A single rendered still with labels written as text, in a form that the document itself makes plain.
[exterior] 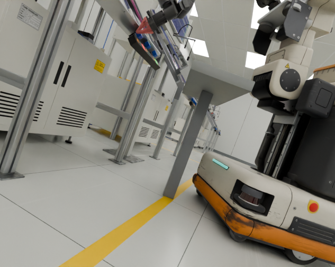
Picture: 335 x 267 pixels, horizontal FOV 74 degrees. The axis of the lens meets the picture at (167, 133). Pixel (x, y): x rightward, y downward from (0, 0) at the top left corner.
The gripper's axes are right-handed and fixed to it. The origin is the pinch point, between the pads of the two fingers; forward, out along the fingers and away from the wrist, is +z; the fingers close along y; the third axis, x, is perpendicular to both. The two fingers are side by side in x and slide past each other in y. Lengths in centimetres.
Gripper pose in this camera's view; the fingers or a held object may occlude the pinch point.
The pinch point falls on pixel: (137, 31)
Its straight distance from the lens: 116.7
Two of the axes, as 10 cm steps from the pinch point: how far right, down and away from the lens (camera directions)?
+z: -8.9, 4.1, 2.1
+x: 3.7, 9.1, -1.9
